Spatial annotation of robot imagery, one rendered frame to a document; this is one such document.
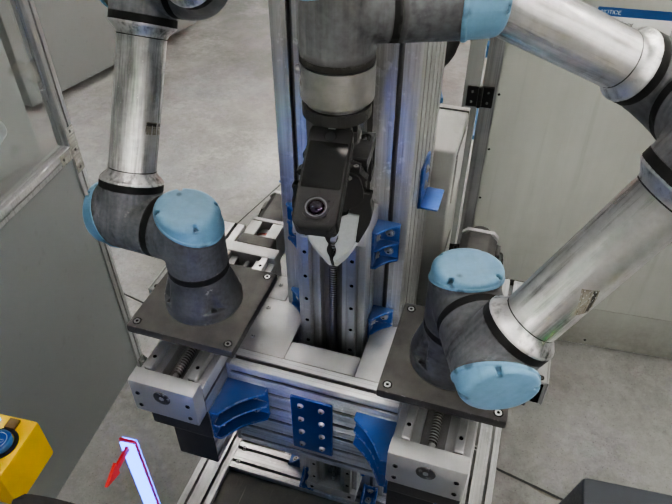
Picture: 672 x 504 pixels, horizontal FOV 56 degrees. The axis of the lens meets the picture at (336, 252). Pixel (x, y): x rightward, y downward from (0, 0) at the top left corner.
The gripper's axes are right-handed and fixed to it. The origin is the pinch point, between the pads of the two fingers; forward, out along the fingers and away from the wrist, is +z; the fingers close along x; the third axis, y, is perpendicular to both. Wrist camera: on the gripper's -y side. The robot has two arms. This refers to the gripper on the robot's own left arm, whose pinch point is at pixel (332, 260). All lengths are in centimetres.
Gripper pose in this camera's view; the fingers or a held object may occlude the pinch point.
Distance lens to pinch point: 75.5
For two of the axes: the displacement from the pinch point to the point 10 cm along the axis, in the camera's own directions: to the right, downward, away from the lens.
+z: 0.0, 7.5, 6.6
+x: -9.8, -1.4, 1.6
